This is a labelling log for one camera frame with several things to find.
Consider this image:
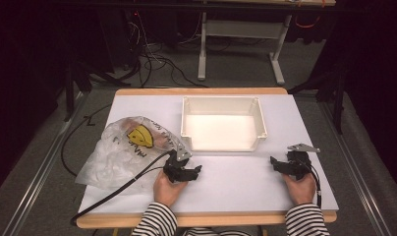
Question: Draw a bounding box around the white table mat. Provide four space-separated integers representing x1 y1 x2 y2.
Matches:
78 93 340 214

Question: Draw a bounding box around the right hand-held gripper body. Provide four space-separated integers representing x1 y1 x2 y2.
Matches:
286 143 320 181

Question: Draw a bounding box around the tangle of floor cables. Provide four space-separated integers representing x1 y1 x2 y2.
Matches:
123 9 209 89

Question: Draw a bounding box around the clear plastic bag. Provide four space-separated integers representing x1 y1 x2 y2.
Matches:
75 115 185 192

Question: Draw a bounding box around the white desk frame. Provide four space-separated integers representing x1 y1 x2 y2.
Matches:
197 0 337 87

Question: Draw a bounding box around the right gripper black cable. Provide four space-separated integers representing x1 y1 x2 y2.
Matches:
304 161 323 209

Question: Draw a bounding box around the white plastic bin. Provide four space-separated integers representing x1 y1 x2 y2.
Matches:
180 95 268 153

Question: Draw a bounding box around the person's right hand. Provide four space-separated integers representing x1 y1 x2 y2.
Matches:
282 172 317 207

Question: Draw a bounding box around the orange cable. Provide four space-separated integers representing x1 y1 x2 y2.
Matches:
294 0 328 30

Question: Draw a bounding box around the person's left hand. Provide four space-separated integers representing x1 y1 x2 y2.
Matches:
152 170 189 208

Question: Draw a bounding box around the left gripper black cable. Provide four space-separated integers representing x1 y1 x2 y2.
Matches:
70 149 177 227

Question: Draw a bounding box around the black metal stand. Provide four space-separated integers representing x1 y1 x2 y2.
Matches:
62 57 133 123
286 63 349 136

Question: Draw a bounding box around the metal floor rail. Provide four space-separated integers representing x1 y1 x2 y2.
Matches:
317 97 397 236
2 91 90 236

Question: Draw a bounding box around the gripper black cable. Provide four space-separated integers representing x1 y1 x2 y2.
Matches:
304 161 323 209
70 149 177 227

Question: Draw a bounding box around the black floor cable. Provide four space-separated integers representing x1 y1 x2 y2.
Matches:
60 103 113 179

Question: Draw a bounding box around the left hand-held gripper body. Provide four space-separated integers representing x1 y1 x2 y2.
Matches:
162 148 193 184

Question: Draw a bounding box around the person's striped shirt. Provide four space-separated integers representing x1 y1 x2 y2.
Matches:
182 227 254 236

